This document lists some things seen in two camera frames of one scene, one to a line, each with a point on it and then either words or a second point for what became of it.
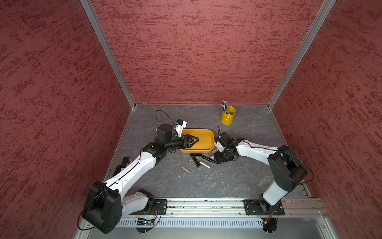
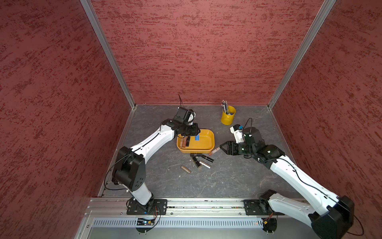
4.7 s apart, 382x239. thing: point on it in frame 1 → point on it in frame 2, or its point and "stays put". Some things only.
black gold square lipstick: [196, 162] stays put
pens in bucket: [225, 107] stays put
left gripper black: [187, 144] → [194, 133]
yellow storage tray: [206, 143] stays put
